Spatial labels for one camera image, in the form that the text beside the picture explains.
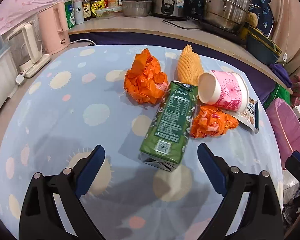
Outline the purple lined trash bin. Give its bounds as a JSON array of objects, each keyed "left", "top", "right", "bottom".
[{"left": 266, "top": 98, "right": 300, "bottom": 170}]

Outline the small crumpled orange paper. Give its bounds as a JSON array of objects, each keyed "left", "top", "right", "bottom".
[{"left": 190, "top": 105, "right": 239, "bottom": 138}]

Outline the white snack wrapper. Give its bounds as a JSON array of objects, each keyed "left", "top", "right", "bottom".
[{"left": 228, "top": 98, "right": 260, "bottom": 134}]

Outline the dark green milk carton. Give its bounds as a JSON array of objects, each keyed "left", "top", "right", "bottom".
[{"left": 140, "top": 81, "right": 198, "bottom": 172}]

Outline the blue polka dot tablecloth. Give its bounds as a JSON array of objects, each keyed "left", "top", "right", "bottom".
[{"left": 0, "top": 46, "right": 283, "bottom": 239}]

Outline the green bag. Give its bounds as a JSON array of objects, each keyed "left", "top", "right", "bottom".
[{"left": 263, "top": 83, "right": 291, "bottom": 109}]

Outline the pink paper cup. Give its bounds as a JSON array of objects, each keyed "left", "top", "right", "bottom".
[{"left": 198, "top": 70, "right": 249, "bottom": 113}]

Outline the purple cloth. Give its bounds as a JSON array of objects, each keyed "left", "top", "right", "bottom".
[{"left": 269, "top": 63, "right": 292, "bottom": 88}]

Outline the large crumpled orange paper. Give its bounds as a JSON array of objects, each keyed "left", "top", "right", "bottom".
[{"left": 124, "top": 48, "right": 168, "bottom": 105}]

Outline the small yellow foam net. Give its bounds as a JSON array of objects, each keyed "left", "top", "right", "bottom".
[{"left": 177, "top": 44, "right": 204, "bottom": 86}]

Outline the teal basin with lids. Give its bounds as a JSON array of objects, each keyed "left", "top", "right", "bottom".
[{"left": 246, "top": 26, "right": 282, "bottom": 66}]

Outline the white glass kettle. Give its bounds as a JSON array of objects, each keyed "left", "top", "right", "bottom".
[{"left": 6, "top": 21, "right": 51, "bottom": 85}]

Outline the brown sponge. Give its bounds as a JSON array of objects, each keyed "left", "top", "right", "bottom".
[{"left": 245, "top": 12, "right": 258, "bottom": 28}]

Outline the pink electric kettle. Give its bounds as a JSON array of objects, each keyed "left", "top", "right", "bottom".
[{"left": 38, "top": 2, "right": 70, "bottom": 55}]

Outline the white bottle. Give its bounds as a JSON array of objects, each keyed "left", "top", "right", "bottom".
[{"left": 73, "top": 0, "right": 84, "bottom": 25}]

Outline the dark soy sauce bottle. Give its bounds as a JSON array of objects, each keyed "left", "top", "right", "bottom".
[{"left": 82, "top": 0, "right": 91, "bottom": 21}]

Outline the green tea canister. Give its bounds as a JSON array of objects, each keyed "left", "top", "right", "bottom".
[{"left": 64, "top": 0, "right": 76, "bottom": 29}]

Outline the large steel steamer pot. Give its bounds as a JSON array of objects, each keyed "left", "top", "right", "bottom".
[{"left": 202, "top": 0, "right": 259, "bottom": 33}]

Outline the small steel pot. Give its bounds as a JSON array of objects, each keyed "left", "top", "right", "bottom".
[{"left": 122, "top": 0, "right": 152, "bottom": 17}]

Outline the steel rice cooker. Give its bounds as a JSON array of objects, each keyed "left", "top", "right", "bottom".
[{"left": 151, "top": 0, "right": 190, "bottom": 20}]

